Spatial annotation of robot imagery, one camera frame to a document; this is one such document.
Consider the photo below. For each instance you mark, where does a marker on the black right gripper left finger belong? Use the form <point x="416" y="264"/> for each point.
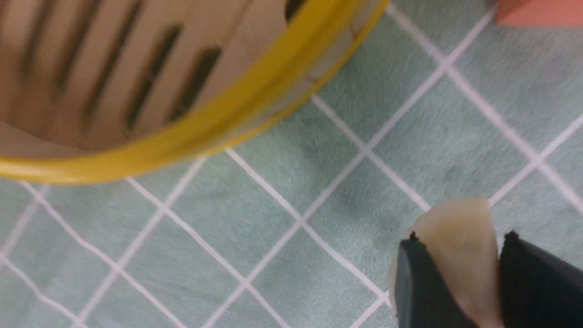
<point x="422" y="299"/>

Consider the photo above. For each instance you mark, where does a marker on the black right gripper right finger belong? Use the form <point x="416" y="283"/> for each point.
<point x="538" y="289"/>

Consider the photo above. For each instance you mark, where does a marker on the beige dumpling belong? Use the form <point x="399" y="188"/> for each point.
<point x="462" y="242"/>

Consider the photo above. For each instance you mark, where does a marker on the bamboo steamer tray yellow rim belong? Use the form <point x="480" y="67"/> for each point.
<point x="99" y="90"/>

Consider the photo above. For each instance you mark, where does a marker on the green checkered tablecloth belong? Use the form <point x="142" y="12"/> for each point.
<point x="296" y="228"/>

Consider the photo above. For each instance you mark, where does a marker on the orange foam cube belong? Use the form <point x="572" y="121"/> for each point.
<point x="540" y="13"/>

